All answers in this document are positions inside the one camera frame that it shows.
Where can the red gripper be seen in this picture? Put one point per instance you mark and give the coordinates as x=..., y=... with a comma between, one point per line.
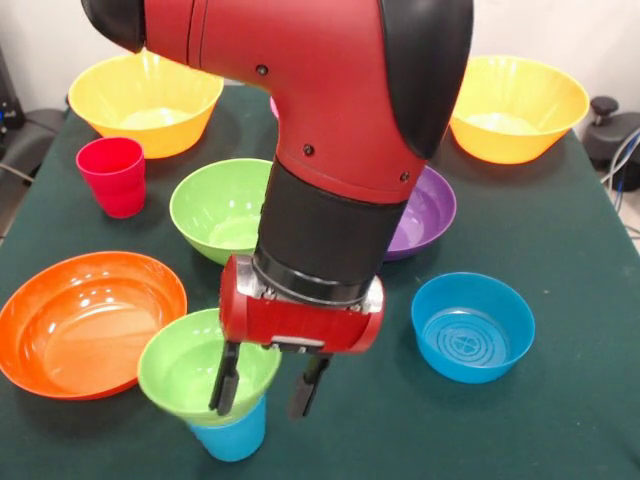
x=300, y=325

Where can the blue cup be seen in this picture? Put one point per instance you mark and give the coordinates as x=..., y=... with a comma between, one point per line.
x=230, y=442

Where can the small green bowl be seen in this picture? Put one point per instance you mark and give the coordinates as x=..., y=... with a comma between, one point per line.
x=180, y=370

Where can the large green bowl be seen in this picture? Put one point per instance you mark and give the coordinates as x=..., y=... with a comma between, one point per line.
x=220, y=210

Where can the blue bowl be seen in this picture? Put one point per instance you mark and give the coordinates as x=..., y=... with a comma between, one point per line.
x=470, y=355

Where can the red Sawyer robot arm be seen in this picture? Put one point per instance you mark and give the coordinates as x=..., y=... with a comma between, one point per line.
x=325, y=100

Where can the dark green tablecloth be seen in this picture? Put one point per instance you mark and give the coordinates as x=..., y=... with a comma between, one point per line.
x=400, y=440

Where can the orange shallow bowl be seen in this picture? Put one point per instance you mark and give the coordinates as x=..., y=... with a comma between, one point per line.
x=90, y=330

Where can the purple bowl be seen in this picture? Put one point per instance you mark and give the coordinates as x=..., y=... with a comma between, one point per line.
x=430, y=215

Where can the red cup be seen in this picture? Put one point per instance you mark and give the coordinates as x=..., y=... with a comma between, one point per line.
x=117, y=190

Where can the yellow-orange large bowl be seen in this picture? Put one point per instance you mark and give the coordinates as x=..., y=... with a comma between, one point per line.
x=150, y=135
x=515, y=140

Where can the pink large bowl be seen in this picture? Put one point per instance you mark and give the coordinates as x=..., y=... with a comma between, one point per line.
x=273, y=107

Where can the grey office chair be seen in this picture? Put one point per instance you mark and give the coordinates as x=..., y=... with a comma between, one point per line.
x=35, y=140

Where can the black computer equipment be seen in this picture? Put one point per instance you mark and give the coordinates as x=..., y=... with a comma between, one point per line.
x=10, y=100

